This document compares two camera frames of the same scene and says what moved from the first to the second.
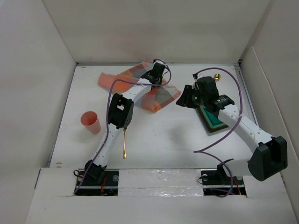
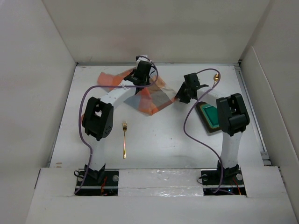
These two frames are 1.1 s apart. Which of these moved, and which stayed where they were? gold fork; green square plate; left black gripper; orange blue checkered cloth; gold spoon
Moved: left black gripper; orange blue checkered cloth
Stayed: gold fork; gold spoon; green square plate
